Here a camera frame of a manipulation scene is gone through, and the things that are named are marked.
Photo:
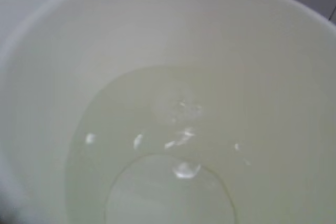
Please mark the white paper cup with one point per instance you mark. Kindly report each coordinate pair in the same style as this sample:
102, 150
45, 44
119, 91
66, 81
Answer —
169, 111

